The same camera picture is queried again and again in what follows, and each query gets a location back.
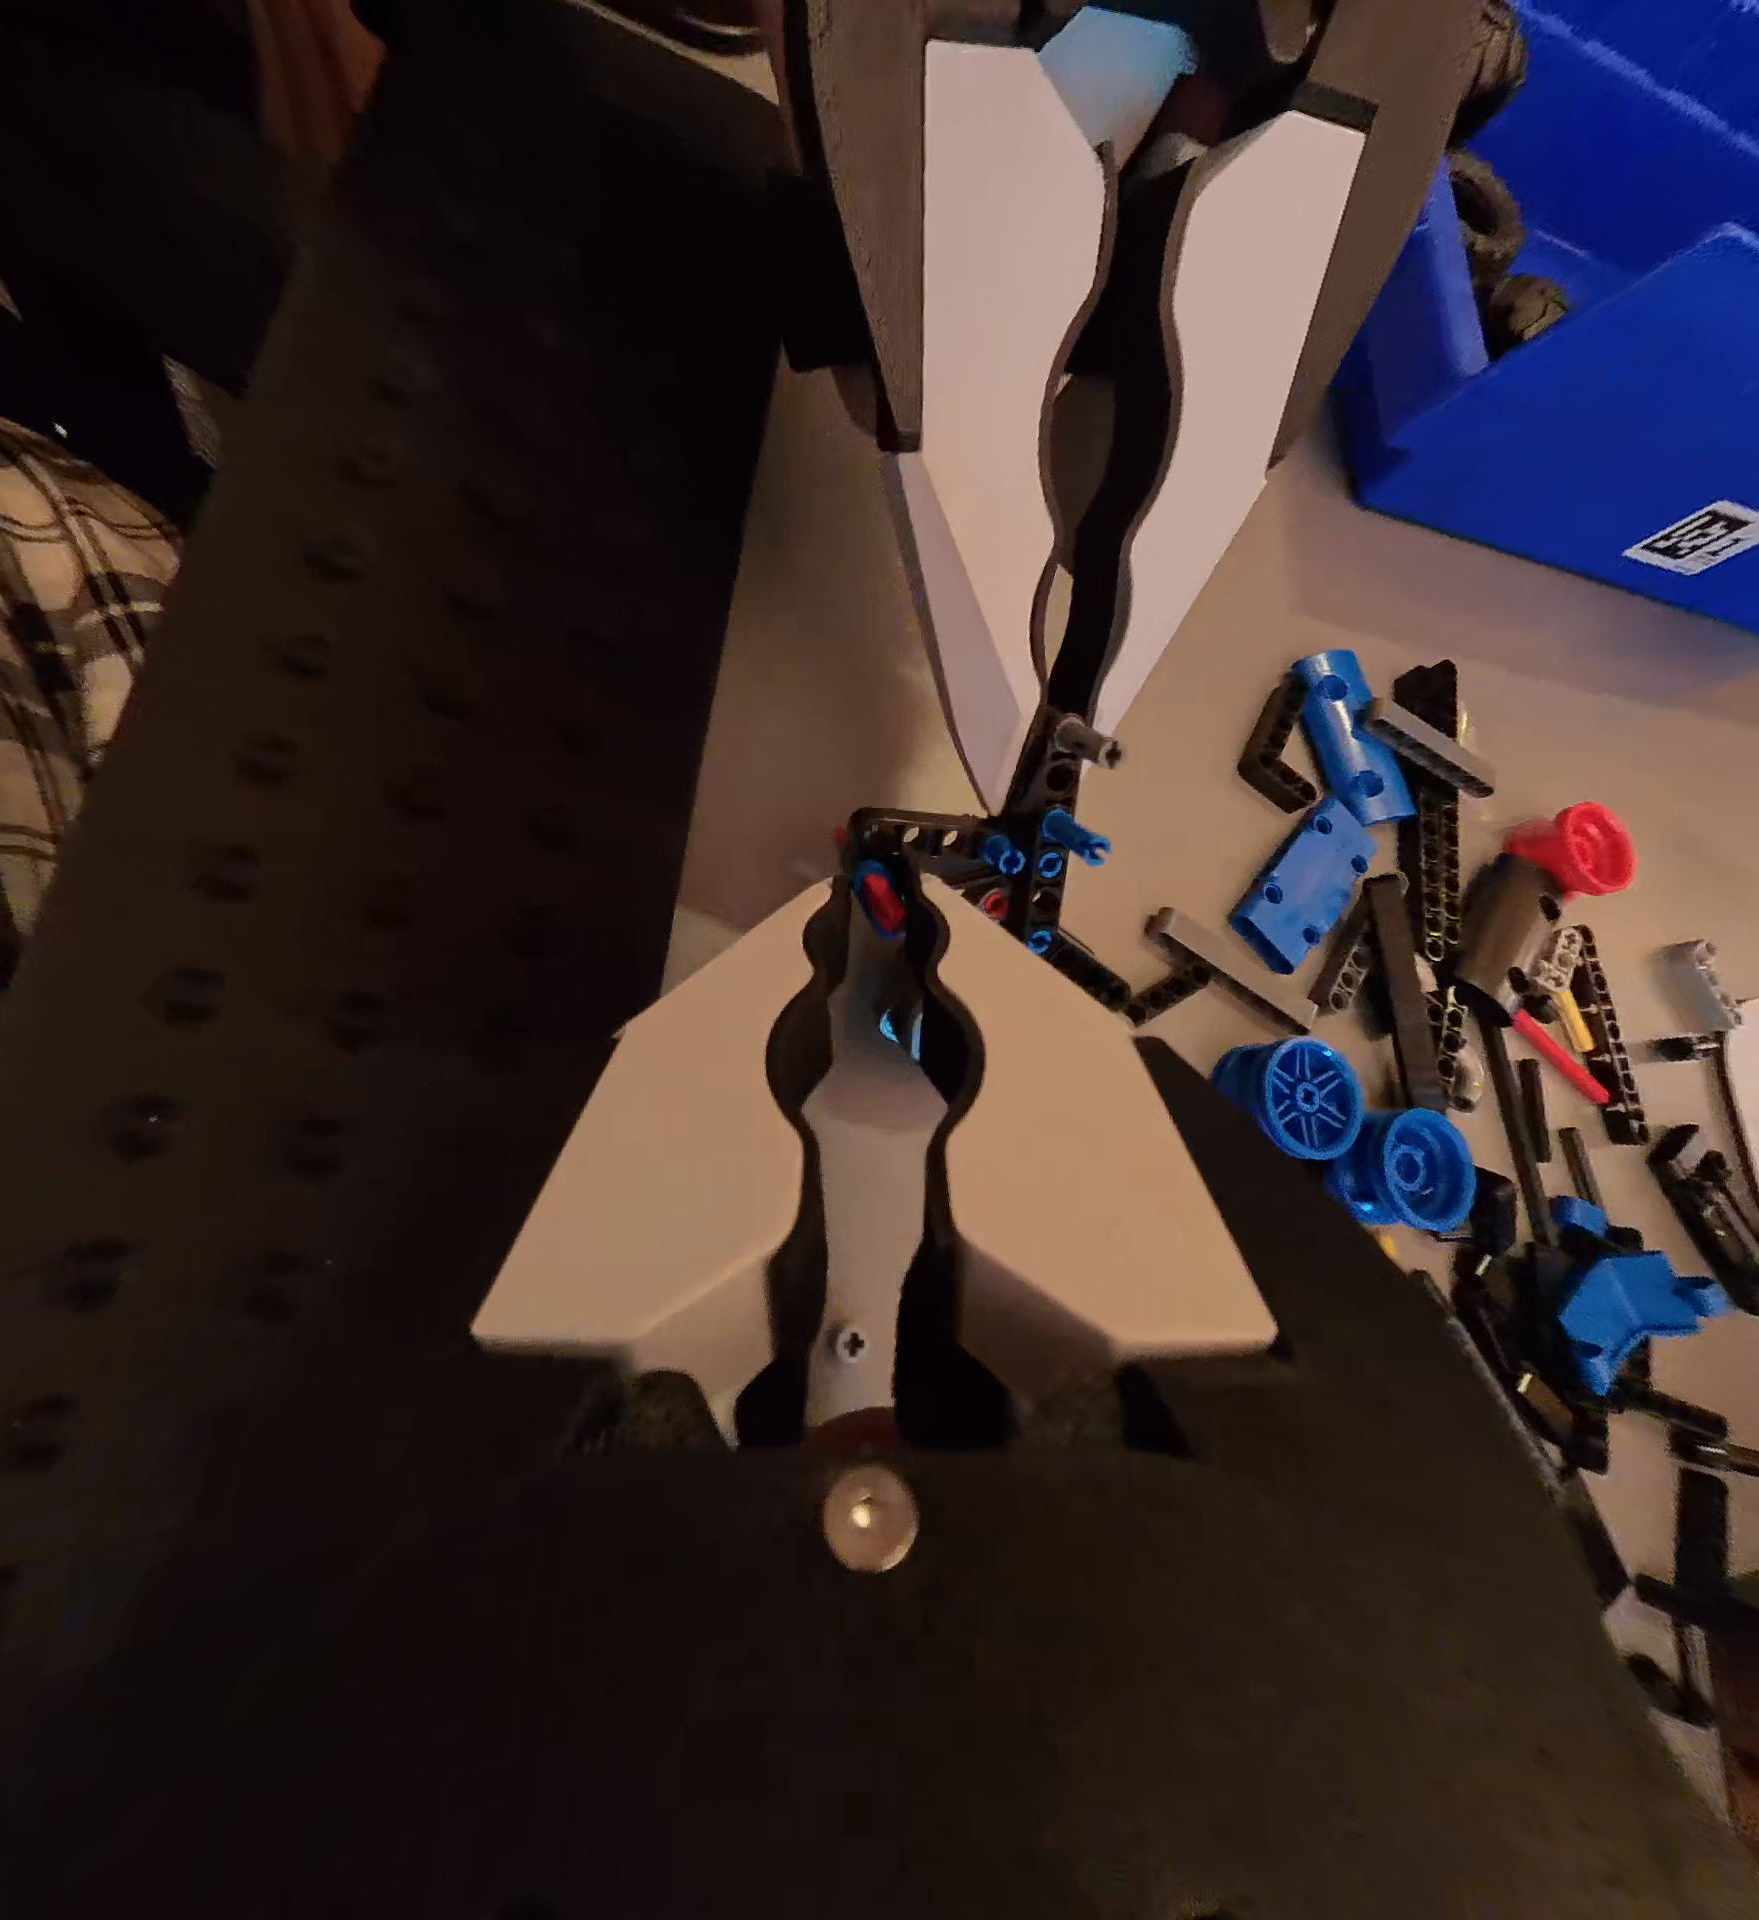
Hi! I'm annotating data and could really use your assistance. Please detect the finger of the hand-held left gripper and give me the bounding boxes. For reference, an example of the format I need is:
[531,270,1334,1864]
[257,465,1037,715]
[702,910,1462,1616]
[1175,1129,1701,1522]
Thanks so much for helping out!
[1084,113,1381,739]
[884,42,1110,814]

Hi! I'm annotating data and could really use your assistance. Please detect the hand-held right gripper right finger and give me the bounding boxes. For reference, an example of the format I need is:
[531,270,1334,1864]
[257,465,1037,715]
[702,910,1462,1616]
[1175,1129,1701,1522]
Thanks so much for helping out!
[893,884,1283,1424]

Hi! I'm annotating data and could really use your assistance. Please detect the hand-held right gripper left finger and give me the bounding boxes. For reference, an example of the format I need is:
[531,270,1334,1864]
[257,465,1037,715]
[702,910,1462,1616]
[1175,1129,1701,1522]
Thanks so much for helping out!
[469,876,839,1424]

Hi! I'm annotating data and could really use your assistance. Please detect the grey motor brick assembly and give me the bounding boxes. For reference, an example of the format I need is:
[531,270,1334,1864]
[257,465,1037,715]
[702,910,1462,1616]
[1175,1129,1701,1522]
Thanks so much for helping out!
[836,712,1214,1053]

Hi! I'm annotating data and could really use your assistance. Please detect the blue toy wheel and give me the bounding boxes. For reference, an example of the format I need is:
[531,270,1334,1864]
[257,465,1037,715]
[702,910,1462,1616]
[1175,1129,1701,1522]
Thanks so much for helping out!
[1212,1039,1365,1164]
[1324,1107,1481,1233]

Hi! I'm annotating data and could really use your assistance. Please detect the pile of black building pieces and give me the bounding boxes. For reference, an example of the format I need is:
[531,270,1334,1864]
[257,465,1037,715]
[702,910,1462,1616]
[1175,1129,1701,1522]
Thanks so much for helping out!
[1239,660,1759,1725]

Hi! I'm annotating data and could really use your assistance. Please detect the blue flat panel piece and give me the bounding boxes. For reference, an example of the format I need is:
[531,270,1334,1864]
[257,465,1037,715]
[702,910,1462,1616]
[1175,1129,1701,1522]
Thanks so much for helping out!
[1229,798,1380,976]

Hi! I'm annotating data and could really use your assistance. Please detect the blue plastic bin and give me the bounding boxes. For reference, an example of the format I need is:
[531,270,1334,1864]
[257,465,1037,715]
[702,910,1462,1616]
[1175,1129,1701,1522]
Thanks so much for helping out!
[1328,0,1759,643]

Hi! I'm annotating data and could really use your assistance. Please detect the blue curved panel piece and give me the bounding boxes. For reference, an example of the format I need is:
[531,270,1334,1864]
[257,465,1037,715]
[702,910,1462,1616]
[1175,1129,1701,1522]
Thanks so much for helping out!
[1290,648,1417,826]

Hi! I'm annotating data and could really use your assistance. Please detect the long black holed beam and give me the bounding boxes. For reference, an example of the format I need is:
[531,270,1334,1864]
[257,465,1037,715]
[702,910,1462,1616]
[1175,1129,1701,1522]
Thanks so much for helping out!
[1570,928,1648,1146]
[1396,660,1467,961]

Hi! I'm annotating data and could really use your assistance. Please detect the red axle rod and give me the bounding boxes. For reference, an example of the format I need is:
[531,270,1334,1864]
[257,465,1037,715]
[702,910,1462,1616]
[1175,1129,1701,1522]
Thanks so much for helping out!
[1509,1008,1614,1103]

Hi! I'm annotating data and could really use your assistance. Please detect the blue angled panel piece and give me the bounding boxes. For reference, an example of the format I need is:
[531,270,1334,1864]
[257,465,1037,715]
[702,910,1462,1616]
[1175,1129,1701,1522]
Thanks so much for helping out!
[1544,1200,1736,1398]

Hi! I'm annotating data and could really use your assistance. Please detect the red toy wheel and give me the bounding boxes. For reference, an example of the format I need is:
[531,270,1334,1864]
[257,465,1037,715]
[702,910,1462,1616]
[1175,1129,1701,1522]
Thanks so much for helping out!
[1509,802,1636,902]

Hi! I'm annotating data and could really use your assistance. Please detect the light grey short beam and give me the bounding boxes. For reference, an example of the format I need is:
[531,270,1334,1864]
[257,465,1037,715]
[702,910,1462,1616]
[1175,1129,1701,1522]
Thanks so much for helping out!
[1665,939,1742,1035]

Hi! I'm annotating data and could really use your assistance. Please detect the black rectangular frame piece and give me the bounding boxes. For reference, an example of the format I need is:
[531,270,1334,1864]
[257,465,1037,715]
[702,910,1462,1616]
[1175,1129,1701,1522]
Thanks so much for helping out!
[1643,1125,1759,1315]

